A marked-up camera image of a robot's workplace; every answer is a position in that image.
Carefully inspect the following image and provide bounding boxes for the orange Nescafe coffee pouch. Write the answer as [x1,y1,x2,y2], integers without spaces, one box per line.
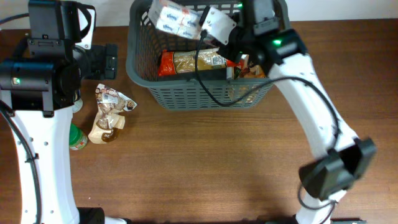
[226,54,266,80]

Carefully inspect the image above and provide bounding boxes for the Kleenex tissue multipack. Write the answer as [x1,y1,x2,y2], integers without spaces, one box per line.
[148,0,201,40]

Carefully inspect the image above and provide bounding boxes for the spaghetti packet red ends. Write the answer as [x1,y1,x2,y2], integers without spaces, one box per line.
[158,48,248,77]

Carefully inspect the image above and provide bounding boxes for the green lid jar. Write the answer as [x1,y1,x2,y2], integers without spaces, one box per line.
[69,124,88,151]
[72,98,83,113]

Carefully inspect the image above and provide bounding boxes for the brown snack pouch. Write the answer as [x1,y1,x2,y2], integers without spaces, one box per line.
[88,84,137,144]

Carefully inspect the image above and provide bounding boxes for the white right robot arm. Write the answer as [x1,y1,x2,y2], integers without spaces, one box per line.
[199,1,377,223]

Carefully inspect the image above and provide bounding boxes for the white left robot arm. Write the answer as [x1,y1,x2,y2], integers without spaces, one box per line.
[1,1,122,223]

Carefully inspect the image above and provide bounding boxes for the grey plastic basket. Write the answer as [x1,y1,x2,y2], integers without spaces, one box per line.
[126,0,272,110]

